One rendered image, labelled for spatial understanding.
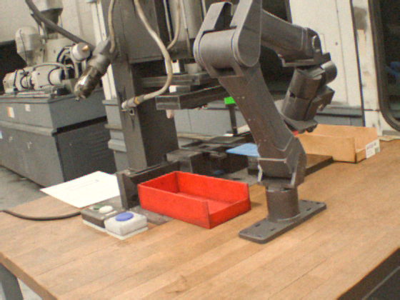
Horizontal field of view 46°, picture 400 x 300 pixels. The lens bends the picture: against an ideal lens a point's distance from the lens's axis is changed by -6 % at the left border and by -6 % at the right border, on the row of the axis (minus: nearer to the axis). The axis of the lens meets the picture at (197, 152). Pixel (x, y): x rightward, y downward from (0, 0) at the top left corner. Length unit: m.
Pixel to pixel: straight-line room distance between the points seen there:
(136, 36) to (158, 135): 0.31
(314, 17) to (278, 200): 0.99
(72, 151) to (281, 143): 3.59
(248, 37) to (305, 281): 0.39
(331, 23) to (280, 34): 0.85
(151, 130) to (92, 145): 2.99
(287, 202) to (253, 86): 0.24
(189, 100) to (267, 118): 0.41
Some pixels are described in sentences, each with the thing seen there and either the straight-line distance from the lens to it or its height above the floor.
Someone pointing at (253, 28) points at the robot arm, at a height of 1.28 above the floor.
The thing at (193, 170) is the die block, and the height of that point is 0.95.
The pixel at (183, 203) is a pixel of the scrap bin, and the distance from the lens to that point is 1.04.
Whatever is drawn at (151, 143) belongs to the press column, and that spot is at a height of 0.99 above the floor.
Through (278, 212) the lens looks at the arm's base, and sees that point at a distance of 0.94.
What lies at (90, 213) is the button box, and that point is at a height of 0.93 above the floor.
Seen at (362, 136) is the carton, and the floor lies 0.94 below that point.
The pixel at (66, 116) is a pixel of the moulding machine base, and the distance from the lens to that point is 4.36.
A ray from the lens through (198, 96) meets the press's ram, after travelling 1.25.
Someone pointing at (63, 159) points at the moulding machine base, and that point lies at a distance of 4.38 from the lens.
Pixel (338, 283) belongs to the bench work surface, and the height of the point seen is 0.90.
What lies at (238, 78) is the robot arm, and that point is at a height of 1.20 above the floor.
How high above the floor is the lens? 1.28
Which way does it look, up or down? 13 degrees down
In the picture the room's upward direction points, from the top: 9 degrees counter-clockwise
